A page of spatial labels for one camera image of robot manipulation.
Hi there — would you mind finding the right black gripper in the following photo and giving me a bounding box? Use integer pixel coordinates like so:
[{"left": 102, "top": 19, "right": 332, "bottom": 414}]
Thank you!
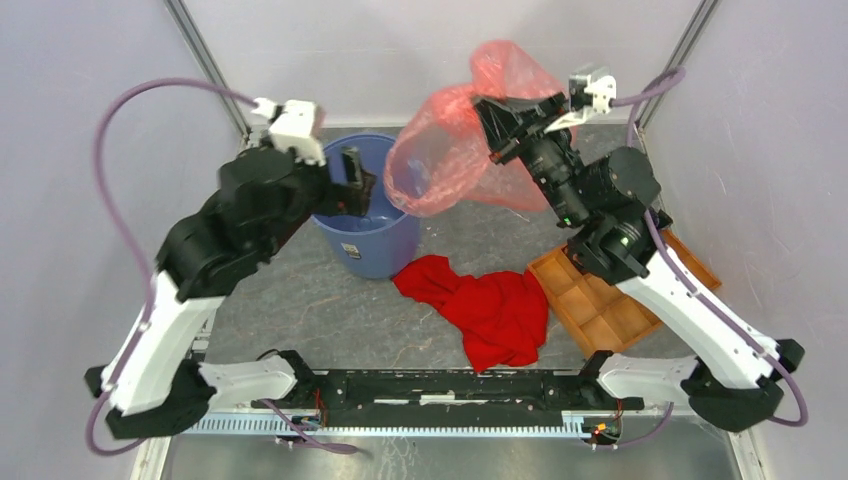
[{"left": 469, "top": 88, "right": 592, "bottom": 227}]

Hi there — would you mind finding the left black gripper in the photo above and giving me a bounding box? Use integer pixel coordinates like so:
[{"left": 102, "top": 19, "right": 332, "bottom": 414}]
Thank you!
[{"left": 265, "top": 142, "right": 379, "bottom": 255}]

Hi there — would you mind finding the red translucent trash bag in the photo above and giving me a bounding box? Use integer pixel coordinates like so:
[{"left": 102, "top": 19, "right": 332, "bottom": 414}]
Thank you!
[{"left": 383, "top": 40, "right": 564, "bottom": 217}]

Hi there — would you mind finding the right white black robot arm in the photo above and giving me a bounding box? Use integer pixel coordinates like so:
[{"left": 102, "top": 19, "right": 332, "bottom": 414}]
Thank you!
[{"left": 471, "top": 93, "right": 805, "bottom": 432}]

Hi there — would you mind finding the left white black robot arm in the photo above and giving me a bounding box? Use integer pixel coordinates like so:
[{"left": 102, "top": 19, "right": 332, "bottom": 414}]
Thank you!
[{"left": 85, "top": 146, "right": 377, "bottom": 440}]

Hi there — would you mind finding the blue plastic trash bin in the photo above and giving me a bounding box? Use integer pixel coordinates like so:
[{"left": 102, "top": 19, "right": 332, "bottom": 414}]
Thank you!
[{"left": 312, "top": 133, "right": 420, "bottom": 279}]

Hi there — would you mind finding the red cloth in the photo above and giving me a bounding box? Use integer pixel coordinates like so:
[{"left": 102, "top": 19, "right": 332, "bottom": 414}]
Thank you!
[{"left": 393, "top": 255, "right": 549, "bottom": 373}]

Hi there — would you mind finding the orange compartment tray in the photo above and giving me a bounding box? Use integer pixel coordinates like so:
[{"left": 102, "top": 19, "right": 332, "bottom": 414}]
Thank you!
[{"left": 526, "top": 228, "right": 723, "bottom": 358}]

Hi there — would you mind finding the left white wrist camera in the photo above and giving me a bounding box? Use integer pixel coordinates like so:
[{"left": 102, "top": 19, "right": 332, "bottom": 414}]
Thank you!
[{"left": 251, "top": 98, "right": 326, "bottom": 167}]

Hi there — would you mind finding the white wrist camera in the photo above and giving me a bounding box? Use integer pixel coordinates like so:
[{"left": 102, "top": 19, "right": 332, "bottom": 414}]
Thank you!
[
  {"left": 544, "top": 65, "right": 617, "bottom": 133},
  {"left": 251, "top": 98, "right": 326, "bottom": 167}
]

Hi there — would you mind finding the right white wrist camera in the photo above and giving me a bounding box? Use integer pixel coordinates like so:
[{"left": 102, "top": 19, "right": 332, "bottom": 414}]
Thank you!
[{"left": 544, "top": 65, "right": 617, "bottom": 133}]

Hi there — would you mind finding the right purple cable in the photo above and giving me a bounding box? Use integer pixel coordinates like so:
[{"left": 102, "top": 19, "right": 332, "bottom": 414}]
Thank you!
[{"left": 609, "top": 66, "right": 811, "bottom": 450}]

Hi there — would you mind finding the purple cable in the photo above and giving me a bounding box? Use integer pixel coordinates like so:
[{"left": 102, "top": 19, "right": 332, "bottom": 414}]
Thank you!
[
  {"left": 84, "top": 78, "right": 362, "bottom": 458},
  {"left": 609, "top": 66, "right": 811, "bottom": 450}
]

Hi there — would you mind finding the right aluminium frame post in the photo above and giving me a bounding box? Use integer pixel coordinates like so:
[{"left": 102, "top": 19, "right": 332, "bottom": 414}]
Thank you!
[{"left": 638, "top": 0, "right": 721, "bottom": 133}]

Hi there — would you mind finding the aluminium frame post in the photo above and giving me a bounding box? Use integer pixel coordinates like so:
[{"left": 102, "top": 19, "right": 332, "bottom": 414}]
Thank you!
[
  {"left": 163, "top": 0, "right": 252, "bottom": 141},
  {"left": 638, "top": 0, "right": 721, "bottom": 133}
]

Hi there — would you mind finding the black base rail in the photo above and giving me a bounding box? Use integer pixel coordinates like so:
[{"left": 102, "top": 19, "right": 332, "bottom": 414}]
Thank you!
[{"left": 274, "top": 369, "right": 645, "bottom": 428}]

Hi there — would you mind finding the left aluminium frame post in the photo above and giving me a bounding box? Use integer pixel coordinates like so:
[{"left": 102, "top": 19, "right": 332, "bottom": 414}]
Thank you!
[{"left": 163, "top": 0, "right": 252, "bottom": 141}]

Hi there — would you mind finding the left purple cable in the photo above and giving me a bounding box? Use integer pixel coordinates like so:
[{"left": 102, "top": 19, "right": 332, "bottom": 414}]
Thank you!
[{"left": 84, "top": 78, "right": 362, "bottom": 458}]

